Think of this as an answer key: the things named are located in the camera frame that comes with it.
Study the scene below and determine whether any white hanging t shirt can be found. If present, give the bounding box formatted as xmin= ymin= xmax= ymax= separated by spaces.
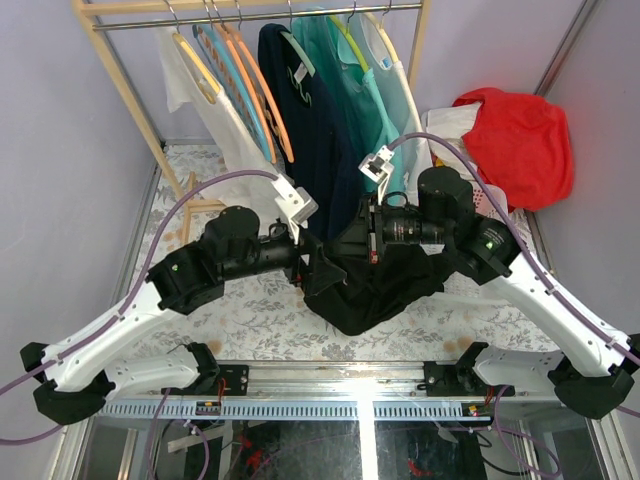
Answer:
xmin=155 ymin=27 xmax=281 ymax=225

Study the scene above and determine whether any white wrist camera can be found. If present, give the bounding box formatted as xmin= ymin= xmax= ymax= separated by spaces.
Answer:
xmin=359 ymin=145 xmax=394 ymax=205
xmin=271 ymin=175 xmax=318 ymax=245

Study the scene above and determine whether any red cloth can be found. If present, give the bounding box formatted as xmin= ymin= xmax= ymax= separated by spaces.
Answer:
xmin=453 ymin=87 xmax=575 ymax=212

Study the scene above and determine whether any navy hanging t shirt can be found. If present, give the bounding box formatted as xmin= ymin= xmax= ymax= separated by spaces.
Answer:
xmin=258 ymin=23 xmax=363 ymax=241

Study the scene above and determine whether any orange hanger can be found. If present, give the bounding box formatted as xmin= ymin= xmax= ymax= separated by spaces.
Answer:
xmin=217 ymin=21 xmax=277 ymax=164
xmin=227 ymin=0 xmax=298 ymax=164

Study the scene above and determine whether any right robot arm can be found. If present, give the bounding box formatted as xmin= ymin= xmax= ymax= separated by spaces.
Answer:
xmin=329 ymin=167 xmax=639 ymax=419

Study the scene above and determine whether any teal hanging t shirt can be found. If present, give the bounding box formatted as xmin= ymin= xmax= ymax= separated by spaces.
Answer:
xmin=291 ymin=15 xmax=409 ymax=201

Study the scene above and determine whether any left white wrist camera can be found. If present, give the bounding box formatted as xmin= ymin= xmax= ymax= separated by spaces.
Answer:
xmin=271 ymin=175 xmax=318 ymax=245

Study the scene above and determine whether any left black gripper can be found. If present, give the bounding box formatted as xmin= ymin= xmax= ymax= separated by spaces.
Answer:
xmin=224 ymin=219 xmax=349 ymax=295

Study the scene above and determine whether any yellow hanger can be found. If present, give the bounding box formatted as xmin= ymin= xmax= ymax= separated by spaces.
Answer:
xmin=329 ymin=14 xmax=370 ymax=75

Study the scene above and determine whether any wooden clothes rack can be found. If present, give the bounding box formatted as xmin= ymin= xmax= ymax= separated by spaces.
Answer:
xmin=71 ymin=0 xmax=433 ymax=241

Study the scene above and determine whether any blue hanger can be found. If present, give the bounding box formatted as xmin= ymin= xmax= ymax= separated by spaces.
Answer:
xmin=192 ymin=1 xmax=266 ymax=155

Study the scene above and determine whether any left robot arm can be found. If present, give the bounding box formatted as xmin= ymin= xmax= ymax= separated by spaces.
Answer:
xmin=20 ymin=206 xmax=346 ymax=425

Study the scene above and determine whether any pale blue hanging t shirt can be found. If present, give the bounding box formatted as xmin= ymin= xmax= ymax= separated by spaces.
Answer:
xmin=349 ymin=12 xmax=432 ymax=204

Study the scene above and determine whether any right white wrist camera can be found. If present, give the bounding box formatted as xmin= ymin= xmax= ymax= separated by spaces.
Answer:
xmin=359 ymin=145 xmax=394 ymax=205

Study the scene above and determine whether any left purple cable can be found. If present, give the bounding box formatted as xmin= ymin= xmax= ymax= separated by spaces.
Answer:
xmin=0 ymin=168 xmax=279 ymax=446

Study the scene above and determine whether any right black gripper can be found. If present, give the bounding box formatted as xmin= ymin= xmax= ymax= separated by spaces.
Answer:
xmin=325 ymin=190 xmax=450 ymax=263

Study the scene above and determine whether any black t shirt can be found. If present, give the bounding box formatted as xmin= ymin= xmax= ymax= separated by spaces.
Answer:
xmin=304 ymin=245 xmax=453 ymax=336

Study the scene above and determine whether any white crumpled cloth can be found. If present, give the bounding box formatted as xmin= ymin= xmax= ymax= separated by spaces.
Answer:
xmin=421 ymin=102 xmax=481 ymax=181

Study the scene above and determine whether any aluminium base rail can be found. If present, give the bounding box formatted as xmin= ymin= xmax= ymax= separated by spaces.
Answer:
xmin=74 ymin=359 xmax=556 ymax=421

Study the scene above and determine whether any white plastic laundry basket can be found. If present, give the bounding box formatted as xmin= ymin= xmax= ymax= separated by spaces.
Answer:
xmin=399 ymin=172 xmax=511 ymax=301

